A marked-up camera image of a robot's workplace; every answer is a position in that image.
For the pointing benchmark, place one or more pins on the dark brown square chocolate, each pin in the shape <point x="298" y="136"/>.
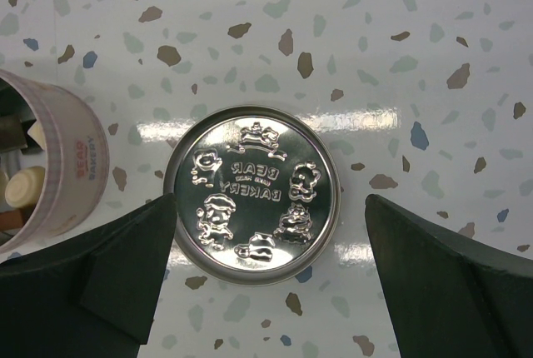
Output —
<point x="12" y="134"/>

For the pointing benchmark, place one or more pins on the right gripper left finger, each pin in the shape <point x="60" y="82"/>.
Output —
<point x="94" y="295"/>

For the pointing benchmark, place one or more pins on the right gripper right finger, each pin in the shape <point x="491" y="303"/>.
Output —
<point x="448" y="295"/>

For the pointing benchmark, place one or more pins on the round metal tin lid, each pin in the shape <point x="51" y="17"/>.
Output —
<point x="257" y="195"/>

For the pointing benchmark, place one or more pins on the round metal tin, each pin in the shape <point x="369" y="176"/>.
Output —
<point x="76" y="159"/>

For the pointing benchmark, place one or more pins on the tan square chocolate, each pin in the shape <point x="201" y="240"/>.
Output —
<point x="34" y="136"/>

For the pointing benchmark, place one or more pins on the white swirl oval chocolate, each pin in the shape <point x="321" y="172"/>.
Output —
<point x="25" y="187"/>

